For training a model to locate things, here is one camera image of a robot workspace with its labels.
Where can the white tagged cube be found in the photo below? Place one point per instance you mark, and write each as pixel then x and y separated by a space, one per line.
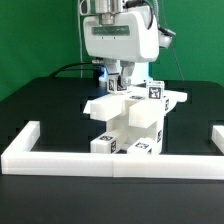
pixel 155 89
pixel 114 84

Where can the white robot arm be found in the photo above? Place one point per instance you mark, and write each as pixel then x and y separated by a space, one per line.
pixel 106 10

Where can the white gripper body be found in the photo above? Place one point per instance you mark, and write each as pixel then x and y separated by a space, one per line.
pixel 127 40

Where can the white part at right edge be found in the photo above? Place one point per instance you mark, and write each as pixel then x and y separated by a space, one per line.
pixel 218 137

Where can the white marker sheet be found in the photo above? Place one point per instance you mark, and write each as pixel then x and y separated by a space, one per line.
pixel 87 107

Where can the white chair seat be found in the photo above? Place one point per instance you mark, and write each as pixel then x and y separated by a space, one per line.
pixel 132 134

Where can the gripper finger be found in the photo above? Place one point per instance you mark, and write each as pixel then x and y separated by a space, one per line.
pixel 113 67
pixel 127 69

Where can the white chair back frame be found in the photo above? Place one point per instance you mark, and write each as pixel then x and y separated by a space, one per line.
pixel 141 111

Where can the white U-shaped boundary frame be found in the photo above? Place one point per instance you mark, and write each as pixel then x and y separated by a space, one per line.
pixel 19 158

